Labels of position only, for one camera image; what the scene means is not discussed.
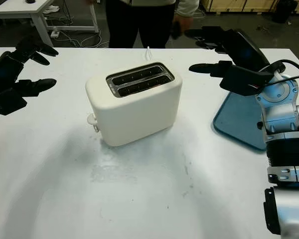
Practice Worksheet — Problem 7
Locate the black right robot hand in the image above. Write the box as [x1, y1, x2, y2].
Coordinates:
[184, 26, 271, 78]

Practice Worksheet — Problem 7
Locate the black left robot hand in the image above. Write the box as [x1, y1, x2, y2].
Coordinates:
[0, 34, 59, 98]

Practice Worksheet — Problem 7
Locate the person's left hand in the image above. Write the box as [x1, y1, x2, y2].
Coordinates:
[173, 13, 194, 39]

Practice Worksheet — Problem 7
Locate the wooden crate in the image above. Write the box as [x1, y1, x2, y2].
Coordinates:
[204, 0, 299, 13]

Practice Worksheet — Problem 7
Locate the black bin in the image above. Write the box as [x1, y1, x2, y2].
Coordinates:
[271, 0, 299, 24]

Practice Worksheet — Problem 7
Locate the person in black trousers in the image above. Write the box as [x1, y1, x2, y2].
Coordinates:
[105, 0, 200, 49]

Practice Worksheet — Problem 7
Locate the white desk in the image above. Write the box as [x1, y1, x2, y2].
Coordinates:
[0, 0, 100, 48]

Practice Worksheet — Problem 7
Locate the blue plastic tray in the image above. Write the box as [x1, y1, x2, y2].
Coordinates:
[212, 91, 268, 151]

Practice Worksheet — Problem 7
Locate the white shoe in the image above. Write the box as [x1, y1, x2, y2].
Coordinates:
[43, 4, 60, 14]

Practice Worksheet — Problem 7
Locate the white two-slot toaster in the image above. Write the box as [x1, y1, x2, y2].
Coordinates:
[85, 61, 183, 147]

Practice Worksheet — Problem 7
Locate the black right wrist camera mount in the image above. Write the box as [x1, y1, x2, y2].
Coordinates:
[219, 65, 271, 97]

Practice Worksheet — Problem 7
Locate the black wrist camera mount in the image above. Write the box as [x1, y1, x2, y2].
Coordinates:
[0, 88, 28, 117]
[219, 65, 271, 97]

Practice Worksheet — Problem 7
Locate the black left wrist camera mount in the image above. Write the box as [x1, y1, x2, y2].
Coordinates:
[0, 88, 28, 117]

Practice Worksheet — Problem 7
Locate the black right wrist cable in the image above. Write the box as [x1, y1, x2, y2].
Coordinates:
[258, 59, 299, 94]

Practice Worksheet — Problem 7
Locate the white floor cable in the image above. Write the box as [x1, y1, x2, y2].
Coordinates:
[57, 14, 110, 48]

